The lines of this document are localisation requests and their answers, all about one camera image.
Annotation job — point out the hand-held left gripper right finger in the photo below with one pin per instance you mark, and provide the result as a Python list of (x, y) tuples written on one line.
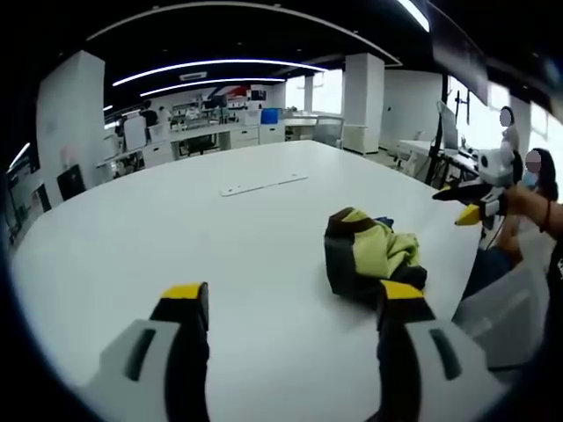
[(422, 378)]

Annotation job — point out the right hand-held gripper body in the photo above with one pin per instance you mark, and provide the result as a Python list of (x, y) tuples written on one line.
[(497, 169)]

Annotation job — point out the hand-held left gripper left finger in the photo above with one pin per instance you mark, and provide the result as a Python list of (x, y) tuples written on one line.
[(145, 378)]

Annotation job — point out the yellow-green and black garment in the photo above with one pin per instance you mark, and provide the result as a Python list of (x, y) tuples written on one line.
[(369, 250)]

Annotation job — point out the person's right hand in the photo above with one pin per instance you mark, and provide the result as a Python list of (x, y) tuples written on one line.
[(523, 204)]

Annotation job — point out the white office desk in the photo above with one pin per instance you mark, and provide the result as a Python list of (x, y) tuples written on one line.
[(431, 151)]

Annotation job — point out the person's blue jeans leg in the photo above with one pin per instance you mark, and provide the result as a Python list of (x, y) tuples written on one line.
[(488, 268)]

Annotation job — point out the computer monitor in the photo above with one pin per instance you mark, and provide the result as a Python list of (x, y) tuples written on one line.
[(448, 125)]

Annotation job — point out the white translucent plastic sheet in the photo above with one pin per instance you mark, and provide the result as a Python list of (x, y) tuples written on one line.
[(506, 316)]

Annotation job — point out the grey mesh office chair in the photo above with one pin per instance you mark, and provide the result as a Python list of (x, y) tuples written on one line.
[(330, 131)]

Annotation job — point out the white drawer cabinet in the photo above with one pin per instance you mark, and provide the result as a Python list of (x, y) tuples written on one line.
[(272, 134)]

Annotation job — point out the blue storage bin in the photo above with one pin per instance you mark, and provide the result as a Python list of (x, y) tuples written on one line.
[(270, 117)]

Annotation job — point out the white board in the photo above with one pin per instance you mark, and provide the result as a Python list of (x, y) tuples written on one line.
[(134, 133)]

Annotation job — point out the ceiling light strip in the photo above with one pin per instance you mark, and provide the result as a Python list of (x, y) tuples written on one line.
[(206, 84), (211, 67)]

